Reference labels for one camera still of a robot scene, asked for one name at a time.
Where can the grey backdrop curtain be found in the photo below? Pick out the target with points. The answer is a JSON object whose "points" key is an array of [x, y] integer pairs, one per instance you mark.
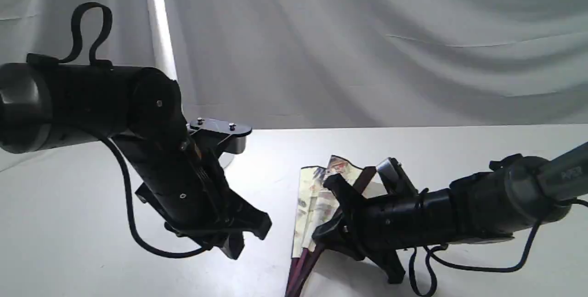
{"points": [[345, 63]]}

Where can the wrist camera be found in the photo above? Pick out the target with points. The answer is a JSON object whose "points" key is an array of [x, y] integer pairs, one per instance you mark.
{"points": [[219, 136], [394, 178]]}

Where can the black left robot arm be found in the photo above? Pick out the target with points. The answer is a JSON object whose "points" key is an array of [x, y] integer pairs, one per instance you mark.
{"points": [[53, 105]]}

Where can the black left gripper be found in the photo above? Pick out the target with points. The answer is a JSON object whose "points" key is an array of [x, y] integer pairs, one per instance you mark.
{"points": [[185, 185]]}

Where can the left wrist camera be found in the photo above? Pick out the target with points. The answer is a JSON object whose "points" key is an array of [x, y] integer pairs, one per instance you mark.
{"points": [[219, 136]]}

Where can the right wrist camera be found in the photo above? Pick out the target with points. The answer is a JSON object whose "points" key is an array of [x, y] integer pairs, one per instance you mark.
{"points": [[394, 178]]}

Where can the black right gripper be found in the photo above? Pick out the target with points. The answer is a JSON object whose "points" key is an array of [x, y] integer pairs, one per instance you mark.
{"points": [[376, 226]]}

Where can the painted paper folding fan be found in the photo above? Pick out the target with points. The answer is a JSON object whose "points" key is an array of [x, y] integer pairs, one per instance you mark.
{"points": [[313, 272]]}

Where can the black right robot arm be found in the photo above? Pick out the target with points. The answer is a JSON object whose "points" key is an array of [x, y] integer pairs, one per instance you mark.
{"points": [[486, 207]]}

